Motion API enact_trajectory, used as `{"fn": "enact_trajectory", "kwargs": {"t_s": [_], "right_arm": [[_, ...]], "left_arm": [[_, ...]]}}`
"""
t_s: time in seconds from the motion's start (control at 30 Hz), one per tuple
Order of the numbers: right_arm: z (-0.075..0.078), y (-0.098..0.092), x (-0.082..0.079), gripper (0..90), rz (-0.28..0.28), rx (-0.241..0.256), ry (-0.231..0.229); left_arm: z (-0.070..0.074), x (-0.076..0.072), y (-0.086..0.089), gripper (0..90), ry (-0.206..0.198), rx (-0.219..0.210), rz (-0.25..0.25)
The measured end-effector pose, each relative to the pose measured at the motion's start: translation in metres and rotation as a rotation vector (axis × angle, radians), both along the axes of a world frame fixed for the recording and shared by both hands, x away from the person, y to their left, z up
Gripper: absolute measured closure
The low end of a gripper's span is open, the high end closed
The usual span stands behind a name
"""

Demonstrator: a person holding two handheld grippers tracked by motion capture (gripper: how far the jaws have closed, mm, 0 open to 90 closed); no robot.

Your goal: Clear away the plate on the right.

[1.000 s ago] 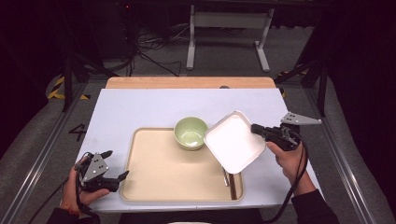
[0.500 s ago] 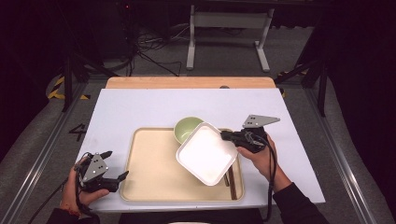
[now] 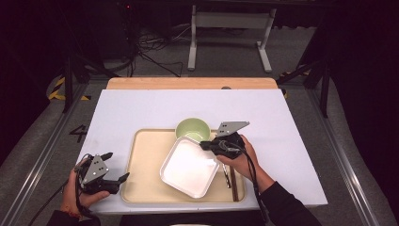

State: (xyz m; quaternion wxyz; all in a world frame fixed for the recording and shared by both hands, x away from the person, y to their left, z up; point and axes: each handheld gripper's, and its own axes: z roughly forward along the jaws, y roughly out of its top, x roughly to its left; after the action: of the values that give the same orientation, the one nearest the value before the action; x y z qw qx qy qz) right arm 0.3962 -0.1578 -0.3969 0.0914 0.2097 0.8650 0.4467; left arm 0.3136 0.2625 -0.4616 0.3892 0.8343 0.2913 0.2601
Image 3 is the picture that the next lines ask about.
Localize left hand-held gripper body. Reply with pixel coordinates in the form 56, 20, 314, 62
74, 153, 121, 196

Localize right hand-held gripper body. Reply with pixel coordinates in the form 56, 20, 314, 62
206, 121, 251, 160

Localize green bowl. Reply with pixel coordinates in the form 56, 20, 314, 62
174, 117, 212, 144

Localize beige plastic tray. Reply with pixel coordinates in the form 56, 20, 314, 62
120, 127, 247, 204

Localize white square plate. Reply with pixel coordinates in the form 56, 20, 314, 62
159, 136, 220, 200

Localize person's right hand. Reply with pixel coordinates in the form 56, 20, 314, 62
215, 135, 276, 192

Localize person's left hand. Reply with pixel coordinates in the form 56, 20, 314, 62
60, 158, 111, 218

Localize wooden table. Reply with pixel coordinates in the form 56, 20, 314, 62
106, 77, 279, 90

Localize black stand legs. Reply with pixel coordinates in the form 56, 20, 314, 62
62, 53, 120, 114
276, 59, 330, 119

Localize dark equipment box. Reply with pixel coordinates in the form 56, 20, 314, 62
103, 0, 142, 60

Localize left hand-held gripper cable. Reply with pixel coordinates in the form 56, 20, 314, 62
73, 169, 95, 219

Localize hand-held gripper cable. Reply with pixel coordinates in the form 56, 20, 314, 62
219, 140, 271, 225
73, 169, 95, 219

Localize right hand-held gripper cable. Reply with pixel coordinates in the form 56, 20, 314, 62
219, 140, 271, 225

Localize aluminium rail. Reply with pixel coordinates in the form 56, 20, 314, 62
305, 89, 380, 226
0, 83, 90, 226

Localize thin black cable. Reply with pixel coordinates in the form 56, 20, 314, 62
27, 178, 70, 226

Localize bundle of black cables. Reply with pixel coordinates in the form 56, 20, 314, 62
130, 24, 192, 78

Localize white metal desk frame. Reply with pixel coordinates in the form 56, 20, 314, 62
187, 4, 278, 73

